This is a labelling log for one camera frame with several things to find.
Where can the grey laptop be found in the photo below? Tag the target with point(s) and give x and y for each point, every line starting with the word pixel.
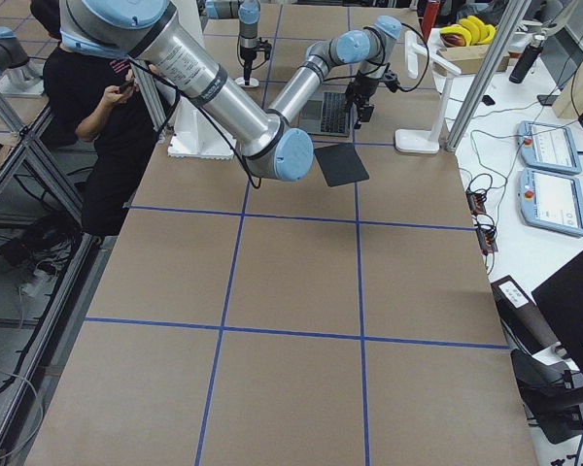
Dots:
pixel 325 114

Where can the black drink bottle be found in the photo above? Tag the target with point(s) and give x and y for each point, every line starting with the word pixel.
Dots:
pixel 527 58

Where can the person in black shirt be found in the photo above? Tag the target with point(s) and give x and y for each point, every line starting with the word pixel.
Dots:
pixel 89 98

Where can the blue teach pendant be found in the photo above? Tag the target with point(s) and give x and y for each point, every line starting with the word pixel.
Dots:
pixel 551 201
pixel 548 147

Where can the upper blue teach pendant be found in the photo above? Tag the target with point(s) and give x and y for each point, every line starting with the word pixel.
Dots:
pixel 548 147

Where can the white computer mouse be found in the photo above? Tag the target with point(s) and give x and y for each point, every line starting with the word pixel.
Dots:
pixel 240 81

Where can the white desk lamp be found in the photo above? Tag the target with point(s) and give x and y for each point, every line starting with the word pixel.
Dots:
pixel 422 125

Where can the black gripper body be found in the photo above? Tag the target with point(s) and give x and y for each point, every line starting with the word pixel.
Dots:
pixel 248 53
pixel 360 88

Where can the aluminium frame post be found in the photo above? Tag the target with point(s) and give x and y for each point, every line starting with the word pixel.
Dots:
pixel 513 14

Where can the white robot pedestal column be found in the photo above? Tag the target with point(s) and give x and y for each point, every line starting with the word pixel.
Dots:
pixel 194 136

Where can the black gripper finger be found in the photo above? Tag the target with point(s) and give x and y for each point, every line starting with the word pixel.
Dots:
pixel 247 75
pixel 364 111

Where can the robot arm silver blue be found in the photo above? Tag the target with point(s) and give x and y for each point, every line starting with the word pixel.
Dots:
pixel 247 12
pixel 266 142

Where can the yellow bananas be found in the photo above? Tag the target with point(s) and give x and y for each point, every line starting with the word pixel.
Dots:
pixel 468 31

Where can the cardboard box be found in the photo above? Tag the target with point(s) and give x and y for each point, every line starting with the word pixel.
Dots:
pixel 468 59

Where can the lower blue teach pendant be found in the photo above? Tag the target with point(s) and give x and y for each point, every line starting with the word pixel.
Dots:
pixel 551 201

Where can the black monitor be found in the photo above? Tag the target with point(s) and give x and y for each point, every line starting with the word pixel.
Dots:
pixel 560 300

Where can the black mouse pad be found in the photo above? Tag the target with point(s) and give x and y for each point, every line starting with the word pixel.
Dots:
pixel 341 164

